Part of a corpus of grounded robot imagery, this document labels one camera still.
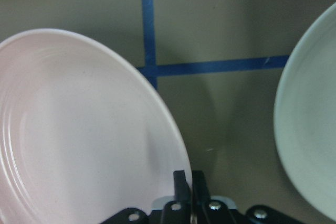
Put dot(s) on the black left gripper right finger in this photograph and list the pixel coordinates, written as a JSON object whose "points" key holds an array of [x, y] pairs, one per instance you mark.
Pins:
{"points": [[207, 209]]}

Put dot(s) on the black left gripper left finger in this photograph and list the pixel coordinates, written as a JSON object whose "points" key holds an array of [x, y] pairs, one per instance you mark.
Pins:
{"points": [[179, 209]]}

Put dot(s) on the pink plate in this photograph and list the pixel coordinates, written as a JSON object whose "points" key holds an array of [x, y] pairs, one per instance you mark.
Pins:
{"points": [[83, 133]]}

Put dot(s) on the cream white plate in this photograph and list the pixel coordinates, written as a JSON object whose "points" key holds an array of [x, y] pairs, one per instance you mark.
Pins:
{"points": [[304, 115]]}

